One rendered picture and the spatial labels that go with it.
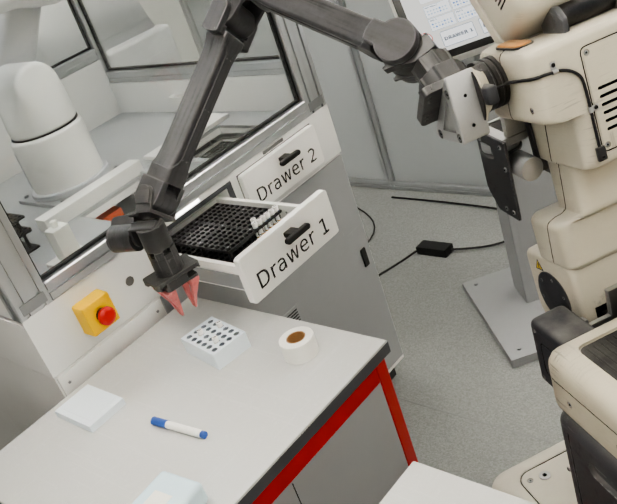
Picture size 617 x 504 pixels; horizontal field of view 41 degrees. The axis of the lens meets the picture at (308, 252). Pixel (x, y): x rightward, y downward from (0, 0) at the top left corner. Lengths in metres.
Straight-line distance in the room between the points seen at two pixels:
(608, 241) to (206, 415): 0.79
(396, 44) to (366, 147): 2.51
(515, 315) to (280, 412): 1.44
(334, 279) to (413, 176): 1.54
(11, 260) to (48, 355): 0.22
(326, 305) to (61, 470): 1.00
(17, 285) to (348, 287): 1.03
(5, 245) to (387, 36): 0.84
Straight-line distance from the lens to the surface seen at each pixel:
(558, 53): 1.33
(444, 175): 3.71
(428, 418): 2.53
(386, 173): 3.87
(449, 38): 2.32
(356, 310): 2.44
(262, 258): 1.68
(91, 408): 1.70
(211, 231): 1.88
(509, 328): 2.74
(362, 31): 1.47
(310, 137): 2.20
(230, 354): 1.66
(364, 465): 1.61
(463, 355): 2.73
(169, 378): 1.70
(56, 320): 1.79
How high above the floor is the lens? 1.65
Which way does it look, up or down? 27 degrees down
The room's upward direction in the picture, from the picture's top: 20 degrees counter-clockwise
